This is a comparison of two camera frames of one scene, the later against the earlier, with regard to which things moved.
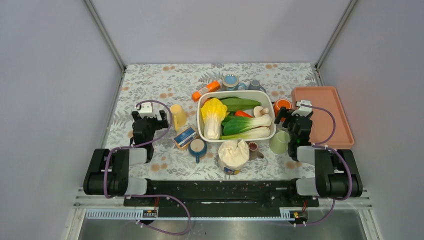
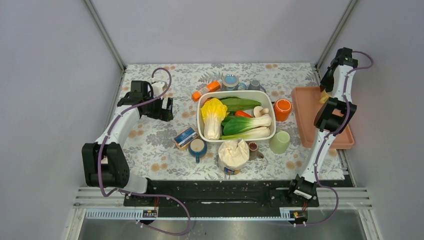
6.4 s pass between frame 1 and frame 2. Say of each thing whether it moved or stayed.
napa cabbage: stayed
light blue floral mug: stayed
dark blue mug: stayed
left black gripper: moved
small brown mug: stayed
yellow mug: moved
